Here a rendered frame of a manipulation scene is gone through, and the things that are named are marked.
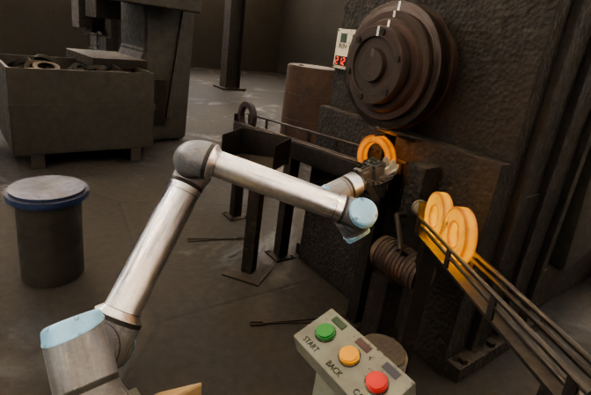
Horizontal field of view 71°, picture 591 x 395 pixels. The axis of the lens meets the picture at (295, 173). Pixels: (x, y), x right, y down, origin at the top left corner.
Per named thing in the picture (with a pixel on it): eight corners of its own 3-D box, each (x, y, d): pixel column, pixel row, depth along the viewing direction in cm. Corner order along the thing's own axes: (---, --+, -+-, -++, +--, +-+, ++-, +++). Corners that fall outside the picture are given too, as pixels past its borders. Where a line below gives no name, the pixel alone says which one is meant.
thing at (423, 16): (348, 113, 187) (367, 2, 172) (434, 142, 151) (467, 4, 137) (337, 113, 183) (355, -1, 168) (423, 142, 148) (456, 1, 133)
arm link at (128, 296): (52, 367, 113) (178, 135, 138) (77, 360, 129) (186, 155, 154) (103, 389, 112) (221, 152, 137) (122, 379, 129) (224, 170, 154)
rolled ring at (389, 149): (395, 142, 160) (400, 141, 162) (361, 129, 174) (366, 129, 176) (385, 186, 166) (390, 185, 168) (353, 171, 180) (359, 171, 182)
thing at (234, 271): (231, 254, 229) (242, 127, 206) (275, 267, 222) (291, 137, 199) (212, 272, 211) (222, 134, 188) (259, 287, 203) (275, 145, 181)
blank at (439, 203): (439, 187, 136) (429, 186, 135) (458, 201, 120) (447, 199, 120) (430, 231, 139) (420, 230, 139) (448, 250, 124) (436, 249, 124)
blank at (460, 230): (458, 201, 120) (447, 200, 120) (483, 217, 105) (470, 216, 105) (448, 251, 123) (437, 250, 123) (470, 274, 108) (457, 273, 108)
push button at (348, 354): (350, 347, 85) (349, 340, 84) (364, 359, 82) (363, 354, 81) (335, 358, 83) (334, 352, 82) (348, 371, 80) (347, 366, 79)
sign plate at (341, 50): (335, 67, 204) (341, 28, 198) (373, 75, 184) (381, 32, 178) (331, 67, 202) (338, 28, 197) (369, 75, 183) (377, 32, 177)
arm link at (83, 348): (40, 404, 95) (24, 329, 100) (70, 391, 111) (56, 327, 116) (107, 376, 98) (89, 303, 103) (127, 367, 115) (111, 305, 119)
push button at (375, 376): (376, 371, 79) (375, 365, 78) (392, 386, 76) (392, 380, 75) (361, 384, 77) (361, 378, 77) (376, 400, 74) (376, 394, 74)
